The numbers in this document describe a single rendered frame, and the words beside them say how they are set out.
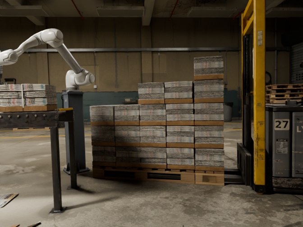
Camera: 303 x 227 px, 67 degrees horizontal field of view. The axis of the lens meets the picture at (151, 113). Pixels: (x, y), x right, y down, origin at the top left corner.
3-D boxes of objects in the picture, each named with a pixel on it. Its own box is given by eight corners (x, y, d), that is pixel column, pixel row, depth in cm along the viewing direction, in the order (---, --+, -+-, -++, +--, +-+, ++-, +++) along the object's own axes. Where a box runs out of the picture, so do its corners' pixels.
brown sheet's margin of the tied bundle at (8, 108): (34, 110, 217) (33, 105, 216) (19, 111, 188) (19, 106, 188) (16, 110, 215) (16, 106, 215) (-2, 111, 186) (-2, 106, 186)
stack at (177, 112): (106, 168, 299) (103, 105, 295) (196, 172, 272) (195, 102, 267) (91, 178, 261) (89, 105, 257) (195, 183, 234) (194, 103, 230)
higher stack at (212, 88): (196, 172, 272) (194, 63, 265) (222, 173, 265) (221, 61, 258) (194, 183, 234) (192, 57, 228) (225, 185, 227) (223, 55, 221)
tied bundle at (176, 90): (170, 103, 274) (169, 84, 273) (195, 102, 267) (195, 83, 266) (164, 104, 237) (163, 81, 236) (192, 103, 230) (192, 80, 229)
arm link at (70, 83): (72, 88, 297) (71, 71, 296) (83, 88, 289) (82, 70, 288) (62, 88, 282) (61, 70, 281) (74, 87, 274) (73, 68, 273)
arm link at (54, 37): (84, 79, 292) (98, 78, 282) (79, 88, 283) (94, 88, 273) (44, 26, 236) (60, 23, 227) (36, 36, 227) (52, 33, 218)
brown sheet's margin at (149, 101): (146, 103, 281) (146, 100, 280) (169, 102, 274) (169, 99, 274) (138, 104, 244) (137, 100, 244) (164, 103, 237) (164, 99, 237)
